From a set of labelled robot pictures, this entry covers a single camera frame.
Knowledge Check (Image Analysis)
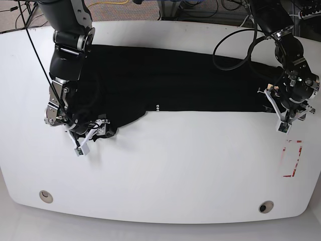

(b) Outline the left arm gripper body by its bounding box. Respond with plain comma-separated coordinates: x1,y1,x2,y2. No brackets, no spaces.
257,84,315,128

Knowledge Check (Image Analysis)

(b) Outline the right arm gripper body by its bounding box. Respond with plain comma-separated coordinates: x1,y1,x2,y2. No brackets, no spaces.
66,119,110,154

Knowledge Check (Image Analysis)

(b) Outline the black t-shirt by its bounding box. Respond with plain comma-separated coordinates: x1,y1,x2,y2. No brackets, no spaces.
65,45,283,135

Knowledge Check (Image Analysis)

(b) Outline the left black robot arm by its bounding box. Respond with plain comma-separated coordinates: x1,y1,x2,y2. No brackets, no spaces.
213,1,320,133

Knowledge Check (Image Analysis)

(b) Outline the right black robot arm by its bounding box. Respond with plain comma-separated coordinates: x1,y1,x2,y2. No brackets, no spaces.
36,1,112,156

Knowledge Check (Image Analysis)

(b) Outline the red tape rectangle marking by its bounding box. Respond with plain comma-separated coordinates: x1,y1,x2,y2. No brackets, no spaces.
279,140,303,178

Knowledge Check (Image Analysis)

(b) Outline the white power strip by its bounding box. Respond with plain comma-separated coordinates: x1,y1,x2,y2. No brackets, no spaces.
299,2,320,20

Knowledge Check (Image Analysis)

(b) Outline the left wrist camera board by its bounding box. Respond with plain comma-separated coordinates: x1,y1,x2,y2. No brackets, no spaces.
276,122,291,134

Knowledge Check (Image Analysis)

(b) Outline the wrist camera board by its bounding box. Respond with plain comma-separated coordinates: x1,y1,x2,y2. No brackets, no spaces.
74,148,84,157
276,122,291,134

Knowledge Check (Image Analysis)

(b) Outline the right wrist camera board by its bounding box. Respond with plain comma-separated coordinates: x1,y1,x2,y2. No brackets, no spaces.
74,148,84,157

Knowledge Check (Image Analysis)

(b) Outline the left table cable grommet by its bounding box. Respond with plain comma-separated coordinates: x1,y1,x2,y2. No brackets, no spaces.
39,190,53,204

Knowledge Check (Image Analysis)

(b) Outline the table cable grommet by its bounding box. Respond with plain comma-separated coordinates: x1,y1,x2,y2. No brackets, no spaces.
258,200,274,214
39,190,53,204

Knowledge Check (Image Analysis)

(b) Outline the right table cable grommet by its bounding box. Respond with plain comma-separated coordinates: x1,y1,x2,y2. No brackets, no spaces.
258,200,274,214

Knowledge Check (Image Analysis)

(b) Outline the yellow cable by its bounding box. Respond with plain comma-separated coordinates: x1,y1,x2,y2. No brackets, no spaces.
85,1,129,8

